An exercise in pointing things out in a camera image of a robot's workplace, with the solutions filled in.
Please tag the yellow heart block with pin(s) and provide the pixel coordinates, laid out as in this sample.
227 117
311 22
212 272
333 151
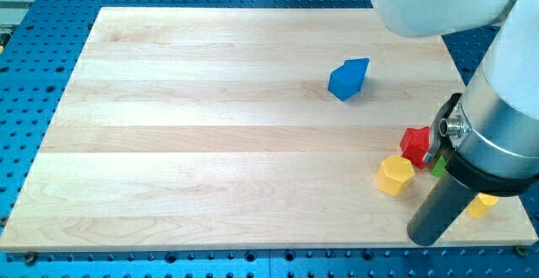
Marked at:
481 205

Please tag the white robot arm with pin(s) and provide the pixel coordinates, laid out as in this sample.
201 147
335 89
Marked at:
489 135

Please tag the yellow hexagon block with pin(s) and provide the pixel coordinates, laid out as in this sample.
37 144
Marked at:
394 175

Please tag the blue pentagon block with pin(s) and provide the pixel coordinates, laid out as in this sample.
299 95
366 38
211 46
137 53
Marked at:
347 80

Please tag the wooden board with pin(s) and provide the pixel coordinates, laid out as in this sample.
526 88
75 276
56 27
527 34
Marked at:
213 128

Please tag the red star block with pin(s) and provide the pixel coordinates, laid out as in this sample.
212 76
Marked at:
415 144

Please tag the green block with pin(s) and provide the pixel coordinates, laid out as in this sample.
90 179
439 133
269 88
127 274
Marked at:
439 168

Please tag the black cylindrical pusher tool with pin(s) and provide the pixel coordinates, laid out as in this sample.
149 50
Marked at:
443 205

